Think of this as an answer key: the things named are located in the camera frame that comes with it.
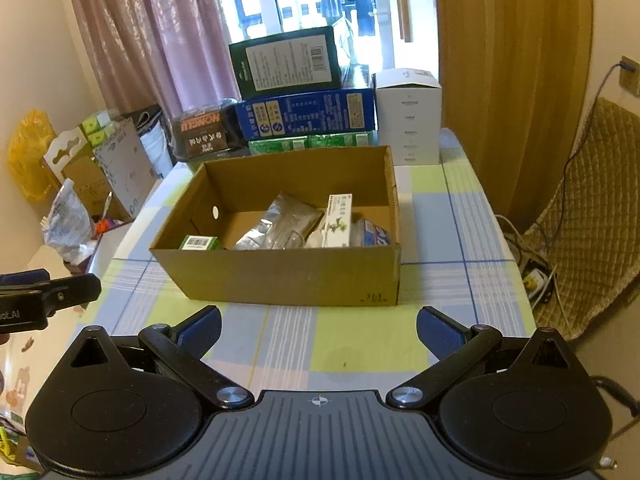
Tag green barcode box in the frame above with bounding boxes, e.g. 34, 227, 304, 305
179, 235, 221, 252

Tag blue white gum container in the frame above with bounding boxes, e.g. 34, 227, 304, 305
356, 218, 390, 247

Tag silver foil pouch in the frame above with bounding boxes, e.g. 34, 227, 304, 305
232, 193, 322, 250

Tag white ointment box green bird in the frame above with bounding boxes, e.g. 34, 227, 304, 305
322, 193, 352, 248

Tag white plastic spoon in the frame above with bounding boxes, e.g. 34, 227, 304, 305
305, 229, 324, 248

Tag white plastic bag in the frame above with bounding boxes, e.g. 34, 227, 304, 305
41, 179, 96, 266

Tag plaid tablecloth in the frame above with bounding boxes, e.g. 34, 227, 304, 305
78, 130, 535, 392

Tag cardboard hanger package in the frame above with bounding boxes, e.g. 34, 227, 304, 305
43, 127, 122, 219

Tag yellow plastic bag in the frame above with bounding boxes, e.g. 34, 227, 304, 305
6, 110, 58, 203

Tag white printed paper bag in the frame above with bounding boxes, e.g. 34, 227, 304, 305
93, 119, 157, 218

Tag green tissue boxes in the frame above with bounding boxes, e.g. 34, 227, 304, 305
79, 110, 118, 148

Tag brown quilted chair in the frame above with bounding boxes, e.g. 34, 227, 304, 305
525, 98, 639, 340

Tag brown cardboard box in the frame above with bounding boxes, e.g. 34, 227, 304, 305
150, 146, 401, 307

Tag dark Hongli food box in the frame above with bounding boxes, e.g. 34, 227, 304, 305
170, 99, 246, 162

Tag green tissue pack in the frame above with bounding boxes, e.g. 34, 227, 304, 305
248, 130, 378, 155

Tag white carton box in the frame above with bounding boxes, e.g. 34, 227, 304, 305
373, 68, 442, 166

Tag blue carton box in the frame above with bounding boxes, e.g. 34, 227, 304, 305
234, 88, 375, 141

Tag pink curtain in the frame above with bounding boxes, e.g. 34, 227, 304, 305
70, 0, 240, 117

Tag dark green carton box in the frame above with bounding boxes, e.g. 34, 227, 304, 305
229, 26, 343, 100

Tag brown curtain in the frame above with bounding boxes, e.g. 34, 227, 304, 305
437, 0, 593, 231

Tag wall power socket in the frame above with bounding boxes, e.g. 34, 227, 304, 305
618, 55, 640, 98

